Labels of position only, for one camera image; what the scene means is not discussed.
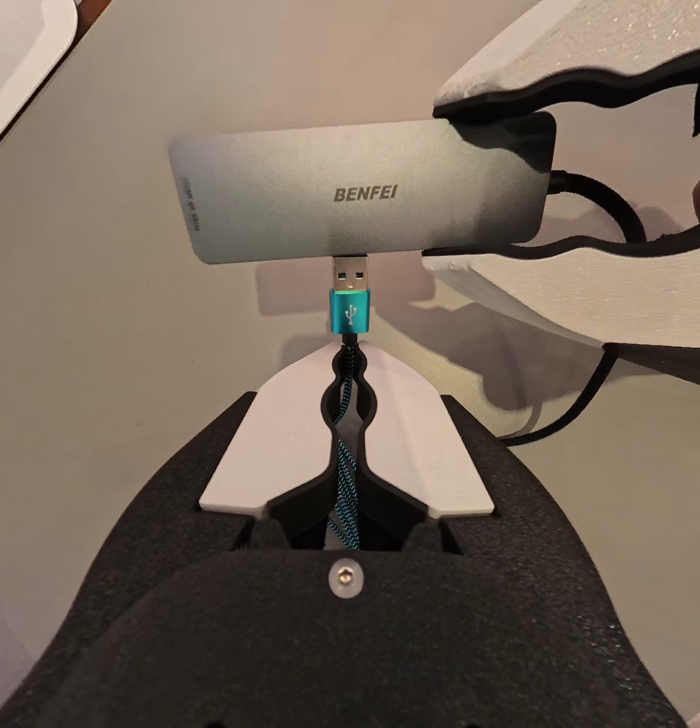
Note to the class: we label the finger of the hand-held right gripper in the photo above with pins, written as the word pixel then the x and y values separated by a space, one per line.
pixel 583 40
pixel 583 290

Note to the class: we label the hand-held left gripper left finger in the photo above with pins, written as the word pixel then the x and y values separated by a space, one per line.
pixel 270 449

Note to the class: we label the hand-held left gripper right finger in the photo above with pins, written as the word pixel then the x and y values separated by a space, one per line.
pixel 424 455

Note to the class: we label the wide grey usb hub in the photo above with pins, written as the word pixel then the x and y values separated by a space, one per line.
pixel 327 193

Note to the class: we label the wooden document stand white base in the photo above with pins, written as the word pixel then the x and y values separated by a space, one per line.
pixel 20 45

